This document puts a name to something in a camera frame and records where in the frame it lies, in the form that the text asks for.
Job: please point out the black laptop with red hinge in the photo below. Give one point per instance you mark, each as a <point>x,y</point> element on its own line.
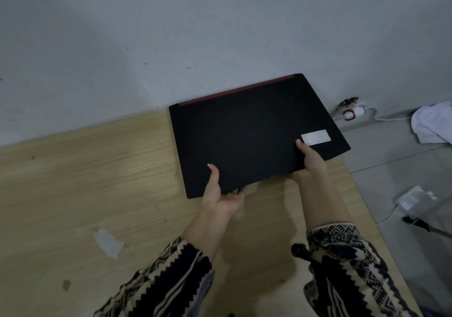
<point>254,133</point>

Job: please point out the white cloth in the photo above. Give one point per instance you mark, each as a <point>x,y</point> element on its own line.
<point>433,122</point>

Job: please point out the person's left hand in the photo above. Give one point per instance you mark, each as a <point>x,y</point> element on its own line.
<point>219,196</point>

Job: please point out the white charger plug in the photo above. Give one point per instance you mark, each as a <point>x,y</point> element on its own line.
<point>355,112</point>

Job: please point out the grey tape piece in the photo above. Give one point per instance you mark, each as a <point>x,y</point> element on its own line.
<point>107,243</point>

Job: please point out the person's left forearm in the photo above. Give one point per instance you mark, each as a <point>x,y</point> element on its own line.
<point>169,271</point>

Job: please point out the white power adapter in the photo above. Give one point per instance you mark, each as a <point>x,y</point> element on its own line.
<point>416,202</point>

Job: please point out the person's left thumb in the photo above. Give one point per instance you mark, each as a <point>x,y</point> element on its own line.
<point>214,179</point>

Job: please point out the person's right forearm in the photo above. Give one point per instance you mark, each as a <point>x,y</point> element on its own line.
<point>339,249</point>

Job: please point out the person's right hand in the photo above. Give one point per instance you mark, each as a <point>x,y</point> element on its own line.
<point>312,165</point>

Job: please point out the person's right thumb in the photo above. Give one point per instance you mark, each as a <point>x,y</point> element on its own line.
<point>304,150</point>

